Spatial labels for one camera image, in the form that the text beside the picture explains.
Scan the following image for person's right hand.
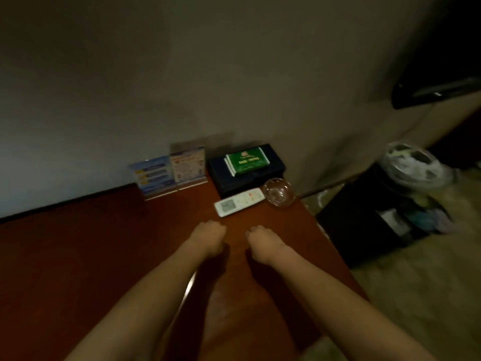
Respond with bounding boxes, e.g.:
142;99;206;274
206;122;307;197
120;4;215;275
245;225;291;266

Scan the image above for person's left hand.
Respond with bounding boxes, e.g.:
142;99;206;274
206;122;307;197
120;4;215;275
189;220;228;258

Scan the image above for person's right forearm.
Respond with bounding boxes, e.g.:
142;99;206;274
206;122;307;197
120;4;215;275
268;247;436;361

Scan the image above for person's left forearm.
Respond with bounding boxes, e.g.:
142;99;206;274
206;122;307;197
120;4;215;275
65;237;211;361

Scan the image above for white remote control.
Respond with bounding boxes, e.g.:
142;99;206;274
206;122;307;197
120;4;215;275
214;187;265;218

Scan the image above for clear glass ashtray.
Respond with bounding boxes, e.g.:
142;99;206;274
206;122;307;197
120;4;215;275
262;177;297;208

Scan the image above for dark blue tissue box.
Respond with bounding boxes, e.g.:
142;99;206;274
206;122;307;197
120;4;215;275
206;143;287;199

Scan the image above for white acrylic sign stand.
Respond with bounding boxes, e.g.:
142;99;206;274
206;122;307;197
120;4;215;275
169;146;209;191

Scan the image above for green tissue packet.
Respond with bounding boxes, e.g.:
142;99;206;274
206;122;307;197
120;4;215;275
224;147;272;177

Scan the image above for blue acrylic sign stand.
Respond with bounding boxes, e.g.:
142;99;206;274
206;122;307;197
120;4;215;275
129;155;178;201

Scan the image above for black trash bin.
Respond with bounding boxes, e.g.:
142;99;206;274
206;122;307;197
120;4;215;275
316;161;453;269

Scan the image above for clear plastic bin liner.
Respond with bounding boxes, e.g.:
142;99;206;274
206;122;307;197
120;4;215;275
378;141;457;189

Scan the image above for black wall television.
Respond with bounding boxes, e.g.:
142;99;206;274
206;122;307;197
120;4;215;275
391;0;481;110

